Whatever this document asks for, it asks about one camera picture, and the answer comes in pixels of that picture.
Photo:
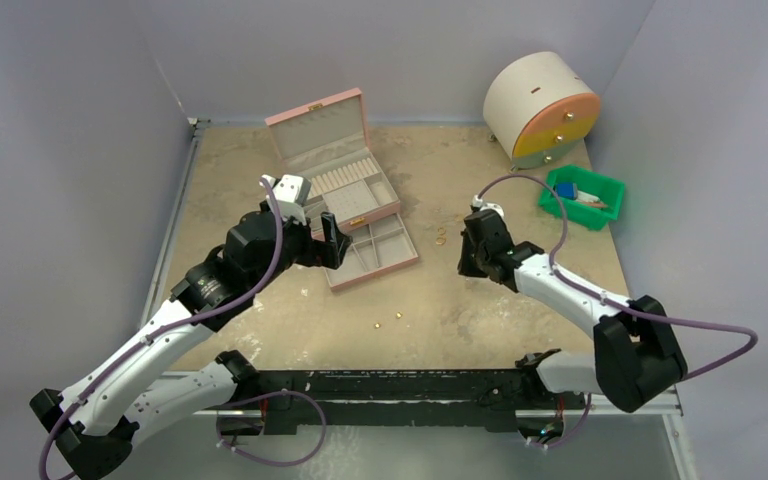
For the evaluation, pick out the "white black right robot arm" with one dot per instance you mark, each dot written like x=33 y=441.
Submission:
x=634 y=358

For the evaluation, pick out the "aluminium table frame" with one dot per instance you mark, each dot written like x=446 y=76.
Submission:
x=156 y=292

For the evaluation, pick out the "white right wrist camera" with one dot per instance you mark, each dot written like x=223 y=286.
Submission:
x=478 y=203

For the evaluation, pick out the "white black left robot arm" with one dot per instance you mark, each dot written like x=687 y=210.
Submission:
x=98 y=421

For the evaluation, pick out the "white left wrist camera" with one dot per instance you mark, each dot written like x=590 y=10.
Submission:
x=287 y=195

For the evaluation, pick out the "white tool in bin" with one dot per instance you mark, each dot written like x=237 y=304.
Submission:
x=591 y=201

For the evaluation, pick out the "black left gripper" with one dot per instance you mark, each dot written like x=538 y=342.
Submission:
x=329 y=252

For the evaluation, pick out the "pink jewelry box drawer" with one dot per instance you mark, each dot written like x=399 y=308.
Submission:
x=377 y=249

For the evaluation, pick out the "green plastic bin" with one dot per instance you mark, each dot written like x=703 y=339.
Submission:
x=609 y=190

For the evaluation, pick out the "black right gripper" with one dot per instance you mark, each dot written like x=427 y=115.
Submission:
x=475 y=245

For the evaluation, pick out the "pink jewelry box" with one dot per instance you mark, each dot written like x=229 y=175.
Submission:
x=328 y=143

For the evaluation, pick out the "blue block in bin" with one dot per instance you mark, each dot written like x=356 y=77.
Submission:
x=567 y=190

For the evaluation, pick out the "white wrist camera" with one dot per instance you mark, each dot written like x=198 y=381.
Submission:
x=478 y=203
x=287 y=195

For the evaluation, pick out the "round white drawer cabinet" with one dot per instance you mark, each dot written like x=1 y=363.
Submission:
x=538 y=109

